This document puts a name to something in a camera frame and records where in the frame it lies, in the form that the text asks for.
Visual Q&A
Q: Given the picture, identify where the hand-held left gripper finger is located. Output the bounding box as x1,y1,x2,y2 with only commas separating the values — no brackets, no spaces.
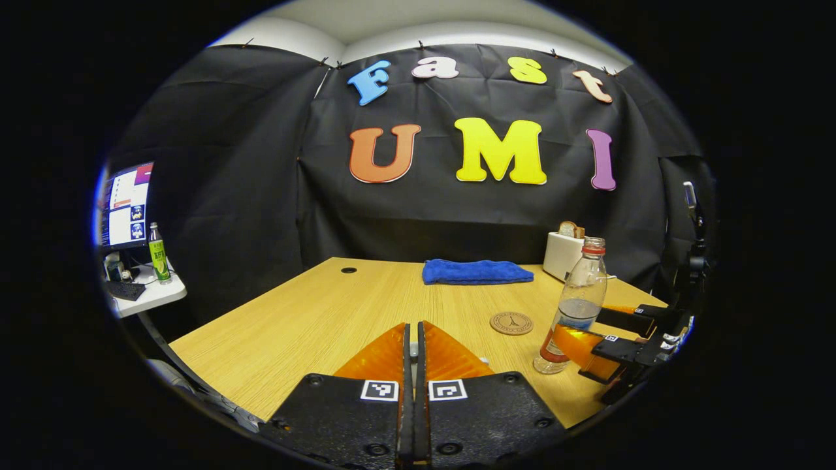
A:
260,322,413,469
415,321,568,469

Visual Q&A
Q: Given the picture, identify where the clear plastic water bottle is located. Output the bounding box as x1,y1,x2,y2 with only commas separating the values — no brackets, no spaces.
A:
533,237,608,375

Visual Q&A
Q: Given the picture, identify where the round brown coaster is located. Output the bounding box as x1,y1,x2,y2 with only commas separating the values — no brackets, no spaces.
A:
490,311,534,336

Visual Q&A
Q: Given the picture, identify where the green drink bottle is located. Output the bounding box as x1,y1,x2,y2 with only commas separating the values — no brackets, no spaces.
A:
148,222,172,285

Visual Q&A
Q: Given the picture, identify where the black tripod stand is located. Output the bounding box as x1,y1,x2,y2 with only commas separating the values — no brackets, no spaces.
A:
681,180,711,314

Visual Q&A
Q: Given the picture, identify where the white toaster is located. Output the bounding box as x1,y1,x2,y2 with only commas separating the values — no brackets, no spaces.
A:
543,231,585,283

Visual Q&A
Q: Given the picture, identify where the blue towel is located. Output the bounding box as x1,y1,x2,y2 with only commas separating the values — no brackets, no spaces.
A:
422,259,535,286

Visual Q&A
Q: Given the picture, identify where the white side table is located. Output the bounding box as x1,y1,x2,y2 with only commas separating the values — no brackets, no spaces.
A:
104,258,187,319

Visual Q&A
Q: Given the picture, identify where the black backdrop cloth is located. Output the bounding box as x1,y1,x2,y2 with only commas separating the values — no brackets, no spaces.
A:
104,42,716,327

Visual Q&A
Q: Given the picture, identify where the black keyboard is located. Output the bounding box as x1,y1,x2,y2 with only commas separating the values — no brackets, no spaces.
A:
106,281,147,302

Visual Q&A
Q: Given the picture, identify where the computer monitor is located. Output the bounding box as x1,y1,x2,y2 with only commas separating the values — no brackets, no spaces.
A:
98,162,155,252

